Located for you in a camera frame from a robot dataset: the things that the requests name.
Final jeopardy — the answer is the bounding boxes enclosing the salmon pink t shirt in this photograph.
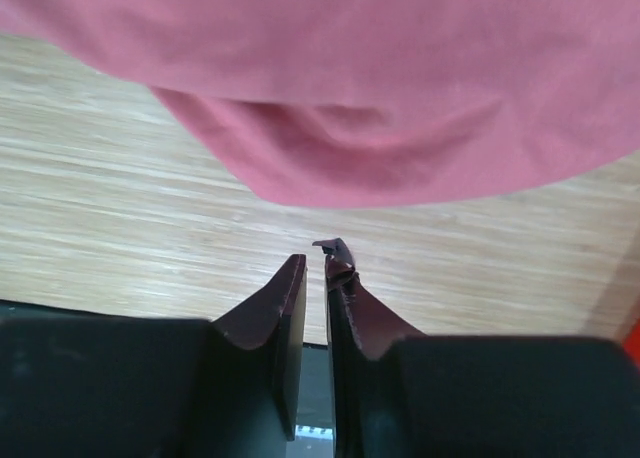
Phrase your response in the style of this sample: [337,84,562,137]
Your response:
[1,0,639,208]

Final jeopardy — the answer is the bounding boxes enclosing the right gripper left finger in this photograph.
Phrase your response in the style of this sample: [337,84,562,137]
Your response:
[212,254,306,441]

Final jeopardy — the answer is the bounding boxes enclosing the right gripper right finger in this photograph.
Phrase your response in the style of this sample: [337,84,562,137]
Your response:
[313,238,424,457]

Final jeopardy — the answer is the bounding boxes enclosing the red plastic bin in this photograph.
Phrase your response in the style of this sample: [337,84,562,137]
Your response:
[616,298,639,346]

